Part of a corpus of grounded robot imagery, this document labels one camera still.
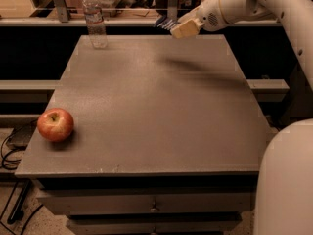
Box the red apple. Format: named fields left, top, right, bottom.
left=37, top=108, right=74, bottom=142

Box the dark blue rxbar wrapper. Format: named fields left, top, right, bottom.
left=154, top=15, right=178, bottom=30

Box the grey drawer cabinet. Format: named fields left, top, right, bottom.
left=17, top=35, right=270, bottom=235

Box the clear plastic water bottle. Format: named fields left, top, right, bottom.
left=82, top=0, right=108, bottom=49

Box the black cable left floor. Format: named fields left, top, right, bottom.
left=0, top=119, right=44, bottom=235

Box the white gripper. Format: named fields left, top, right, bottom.
left=170, top=0, right=228, bottom=39

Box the upper drawer knob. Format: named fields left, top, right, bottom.
left=150, top=203, right=159, bottom=213

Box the metal shelf rail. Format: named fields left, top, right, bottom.
left=0, top=0, right=278, bottom=31

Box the black power adapter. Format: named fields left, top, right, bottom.
left=6, top=125, right=35, bottom=149

